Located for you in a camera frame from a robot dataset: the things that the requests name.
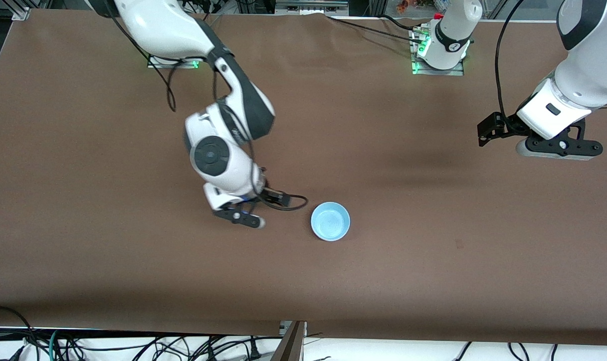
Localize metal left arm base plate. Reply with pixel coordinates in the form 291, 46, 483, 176
411, 28, 465, 77

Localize grey metal fixture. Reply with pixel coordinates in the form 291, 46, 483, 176
276, 0, 349, 16

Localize light blue bowl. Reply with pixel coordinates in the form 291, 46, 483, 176
311, 202, 351, 242

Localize aluminium frame post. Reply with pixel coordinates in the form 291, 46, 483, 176
271, 321, 308, 361

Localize brown table cover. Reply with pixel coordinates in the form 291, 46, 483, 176
0, 9, 607, 346

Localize orange object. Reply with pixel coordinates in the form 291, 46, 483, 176
397, 0, 434, 12

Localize black looping floor cable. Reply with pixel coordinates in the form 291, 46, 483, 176
0, 305, 39, 361

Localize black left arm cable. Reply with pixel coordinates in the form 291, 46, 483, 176
494, 0, 525, 120

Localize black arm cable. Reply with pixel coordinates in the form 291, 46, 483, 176
494, 0, 525, 120
103, 0, 309, 212

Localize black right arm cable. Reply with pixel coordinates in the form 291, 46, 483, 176
103, 0, 309, 212

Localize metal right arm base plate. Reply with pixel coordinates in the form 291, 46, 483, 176
148, 54, 200, 69

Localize long black base cable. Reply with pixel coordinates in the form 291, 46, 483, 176
326, 15, 425, 47

